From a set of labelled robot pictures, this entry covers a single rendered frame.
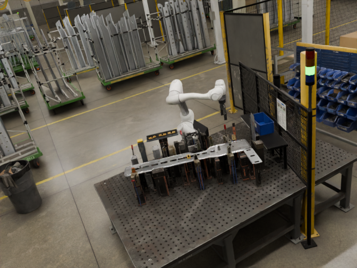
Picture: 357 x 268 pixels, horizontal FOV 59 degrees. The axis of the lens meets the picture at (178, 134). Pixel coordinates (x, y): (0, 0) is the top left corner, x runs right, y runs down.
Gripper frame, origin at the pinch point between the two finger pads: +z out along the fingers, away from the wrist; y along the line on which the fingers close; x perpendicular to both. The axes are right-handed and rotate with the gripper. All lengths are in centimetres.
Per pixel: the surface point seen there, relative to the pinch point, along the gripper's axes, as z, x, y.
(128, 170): 31, -113, 13
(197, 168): 34, -41, 36
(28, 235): 133, -275, -45
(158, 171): 28, -81, 33
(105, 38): -11, -169, -668
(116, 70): 87, -164, -663
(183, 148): 29, -50, -2
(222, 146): 30.8, -7.2, 9.3
